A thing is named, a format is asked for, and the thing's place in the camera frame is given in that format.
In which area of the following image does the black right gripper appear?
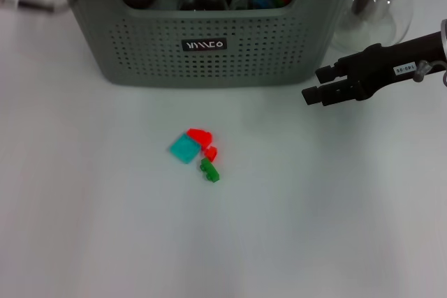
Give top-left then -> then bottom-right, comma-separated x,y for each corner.
300,31 -> 447,107

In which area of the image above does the grey right gripper cable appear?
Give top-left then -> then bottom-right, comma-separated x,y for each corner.
411,60 -> 447,87

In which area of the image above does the grey perforated storage bin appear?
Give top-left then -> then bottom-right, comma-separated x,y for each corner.
59,0 -> 369,89

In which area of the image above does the red-orange sloped brick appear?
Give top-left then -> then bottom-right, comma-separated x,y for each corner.
186,128 -> 213,147

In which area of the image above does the teal square brick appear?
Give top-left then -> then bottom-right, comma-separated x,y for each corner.
169,133 -> 202,165

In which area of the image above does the glass carafe black lid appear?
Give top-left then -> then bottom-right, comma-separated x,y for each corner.
330,0 -> 420,54

